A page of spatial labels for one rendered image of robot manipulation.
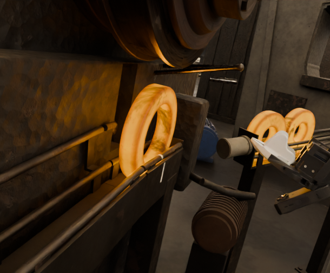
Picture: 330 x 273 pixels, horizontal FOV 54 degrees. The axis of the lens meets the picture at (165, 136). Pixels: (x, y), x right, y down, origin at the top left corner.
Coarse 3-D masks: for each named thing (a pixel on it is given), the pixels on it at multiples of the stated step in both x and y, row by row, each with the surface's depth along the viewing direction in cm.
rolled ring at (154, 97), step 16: (144, 96) 55; (160, 96) 56; (128, 112) 54; (144, 112) 53; (160, 112) 65; (176, 112) 67; (128, 128) 53; (144, 128) 54; (160, 128) 67; (128, 144) 53; (160, 144) 67; (128, 160) 54; (144, 160) 64
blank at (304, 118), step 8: (296, 112) 104; (304, 112) 105; (288, 120) 104; (296, 120) 104; (304, 120) 107; (312, 120) 109; (288, 128) 103; (304, 128) 110; (312, 128) 111; (288, 136) 105; (296, 136) 112; (304, 136) 110; (304, 144) 111; (296, 152) 110
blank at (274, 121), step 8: (264, 112) 98; (272, 112) 97; (256, 120) 96; (264, 120) 95; (272, 120) 97; (280, 120) 100; (248, 128) 97; (256, 128) 95; (264, 128) 97; (272, 128) 101; (280, 128) 101; (256, 152) 98
